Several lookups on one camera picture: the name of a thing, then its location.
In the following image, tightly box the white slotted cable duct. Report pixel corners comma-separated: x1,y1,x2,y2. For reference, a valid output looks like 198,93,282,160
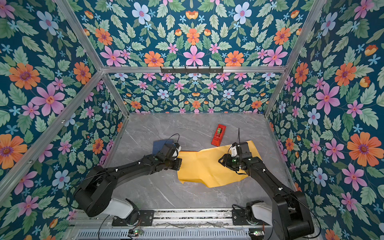
75,229,251,240

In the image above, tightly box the black hook rail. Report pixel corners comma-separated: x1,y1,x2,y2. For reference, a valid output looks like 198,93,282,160
160,67,224,74

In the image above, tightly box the red tape dispenser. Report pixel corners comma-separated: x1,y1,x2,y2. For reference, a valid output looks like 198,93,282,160
211,124,226,147

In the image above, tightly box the blue gift box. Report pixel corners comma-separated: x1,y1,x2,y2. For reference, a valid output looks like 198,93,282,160
152,139,174,155

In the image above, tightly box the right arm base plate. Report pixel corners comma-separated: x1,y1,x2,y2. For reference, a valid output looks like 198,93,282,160
232,204,268,226

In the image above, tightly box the left small circuit board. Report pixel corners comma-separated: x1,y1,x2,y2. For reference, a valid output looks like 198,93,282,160
128,229,144,238

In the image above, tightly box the aluminium mounting rail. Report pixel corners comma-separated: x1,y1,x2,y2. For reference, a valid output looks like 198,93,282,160
66,208,273,237

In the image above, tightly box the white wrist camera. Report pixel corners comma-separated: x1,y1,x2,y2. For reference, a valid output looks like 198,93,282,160
230,145,239,158
172,143,181,158

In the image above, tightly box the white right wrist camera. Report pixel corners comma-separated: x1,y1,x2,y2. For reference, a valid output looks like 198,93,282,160
230,145,239,158

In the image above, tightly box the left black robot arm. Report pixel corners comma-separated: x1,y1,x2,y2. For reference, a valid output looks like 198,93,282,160
74,143,182,226

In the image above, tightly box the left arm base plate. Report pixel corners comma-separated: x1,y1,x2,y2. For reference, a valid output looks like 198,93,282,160
112,210,155,227

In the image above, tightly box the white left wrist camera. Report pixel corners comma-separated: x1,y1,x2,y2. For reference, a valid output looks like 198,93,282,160
172,143,181,158

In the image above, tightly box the small circuit board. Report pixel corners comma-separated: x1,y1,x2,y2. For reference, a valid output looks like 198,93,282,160
249,230,265,240
128,229,144,238

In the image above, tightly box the right small circuit board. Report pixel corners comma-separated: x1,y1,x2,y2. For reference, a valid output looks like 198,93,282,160
249,230,265,240

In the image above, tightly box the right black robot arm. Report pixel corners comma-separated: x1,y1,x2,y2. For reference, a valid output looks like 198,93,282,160
218,142,315,240

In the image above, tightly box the yellow orange wrapping paper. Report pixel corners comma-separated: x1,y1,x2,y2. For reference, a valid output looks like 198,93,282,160
178,145,248,188

